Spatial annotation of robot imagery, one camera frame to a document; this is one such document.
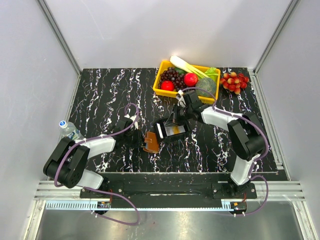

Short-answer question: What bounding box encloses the yellow plastic basket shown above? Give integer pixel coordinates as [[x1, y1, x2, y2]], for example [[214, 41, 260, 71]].
[[152, 60, 221, 104]]

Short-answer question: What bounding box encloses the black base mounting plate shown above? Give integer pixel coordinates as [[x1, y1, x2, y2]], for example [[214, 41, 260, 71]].
[[79, 171, 258, 201]]

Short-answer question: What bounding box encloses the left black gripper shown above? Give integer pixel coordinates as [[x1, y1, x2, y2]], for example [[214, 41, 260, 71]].
[[123, 126, 149, 149]]

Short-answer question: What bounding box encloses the dark purple grape bunch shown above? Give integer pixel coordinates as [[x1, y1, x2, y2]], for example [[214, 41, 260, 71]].
[[158, 67, 190, 92]]

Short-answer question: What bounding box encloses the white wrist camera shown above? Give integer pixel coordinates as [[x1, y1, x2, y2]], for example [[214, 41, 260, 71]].
[[124, 114, 140, 125], [176, 90, 186, 108]]

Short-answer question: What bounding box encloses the brown leather card holder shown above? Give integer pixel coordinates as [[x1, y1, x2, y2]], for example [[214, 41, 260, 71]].
[[143, 131, 159, 154]]

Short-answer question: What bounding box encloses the aluminium frame rail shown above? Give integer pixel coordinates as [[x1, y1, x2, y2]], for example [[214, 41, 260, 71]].
[[34, 181, 305, 212]]

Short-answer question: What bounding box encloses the black card box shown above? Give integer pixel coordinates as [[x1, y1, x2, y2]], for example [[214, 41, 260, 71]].
[[153, 117, 191, 144]]

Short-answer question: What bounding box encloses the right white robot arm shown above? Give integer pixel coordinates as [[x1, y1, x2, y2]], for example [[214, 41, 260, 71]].
[[163, 87, 269, 198]]

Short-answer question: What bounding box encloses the green cucumber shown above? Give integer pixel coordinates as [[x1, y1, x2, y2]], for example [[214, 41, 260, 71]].
[[174, 67, 187, 74]]

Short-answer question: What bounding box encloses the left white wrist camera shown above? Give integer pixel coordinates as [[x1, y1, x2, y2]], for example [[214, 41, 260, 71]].
[[124, 114, 140, 125]]

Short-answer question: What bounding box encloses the red cherry cluster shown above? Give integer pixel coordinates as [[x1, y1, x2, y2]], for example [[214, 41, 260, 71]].
[[219, 71, 250, 95]]

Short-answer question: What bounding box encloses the white green leek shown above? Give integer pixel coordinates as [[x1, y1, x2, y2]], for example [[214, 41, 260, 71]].
[[169, 55, 208, 79]]

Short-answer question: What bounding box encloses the purple cable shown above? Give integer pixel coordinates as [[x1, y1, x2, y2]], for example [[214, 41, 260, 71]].
[[179, 86, 270, 217], [54, 103, 141, 226]]

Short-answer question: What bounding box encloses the green netted melon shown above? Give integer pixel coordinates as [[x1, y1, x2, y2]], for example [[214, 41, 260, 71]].
[[195, 77, 217, 98]]

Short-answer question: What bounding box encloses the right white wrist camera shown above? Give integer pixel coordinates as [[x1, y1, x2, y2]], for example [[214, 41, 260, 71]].
[[176, 90, 186, 108]]

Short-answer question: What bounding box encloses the clear plastic water bottle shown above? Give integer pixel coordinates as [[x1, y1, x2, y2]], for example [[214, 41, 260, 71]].
[[59, 120, 84, 141]]

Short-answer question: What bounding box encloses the red apple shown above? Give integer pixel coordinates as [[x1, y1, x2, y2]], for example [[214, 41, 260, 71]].
[[160, 80, 175, 92], [183, 73, 199, 87]]

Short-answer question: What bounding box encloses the red apple front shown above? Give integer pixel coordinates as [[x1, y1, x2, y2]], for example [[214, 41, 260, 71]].
[[160, 80, 175, 92]]

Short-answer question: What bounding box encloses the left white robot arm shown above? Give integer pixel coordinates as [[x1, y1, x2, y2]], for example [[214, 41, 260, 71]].
[[43, 115, 142, 198]]

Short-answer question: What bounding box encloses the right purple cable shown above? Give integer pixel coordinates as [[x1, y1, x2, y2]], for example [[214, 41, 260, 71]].
[[179, 86, 270, 217]]

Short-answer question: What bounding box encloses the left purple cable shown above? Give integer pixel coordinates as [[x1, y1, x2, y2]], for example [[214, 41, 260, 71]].
[[54, 103, 141, 226]]

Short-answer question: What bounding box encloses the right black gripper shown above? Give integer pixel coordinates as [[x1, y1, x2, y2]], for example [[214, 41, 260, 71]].
[[164, 104, 192, 128]]

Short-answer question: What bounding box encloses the red apple back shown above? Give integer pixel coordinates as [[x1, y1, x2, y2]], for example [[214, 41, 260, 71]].
[[183, 73, 199, 87]]

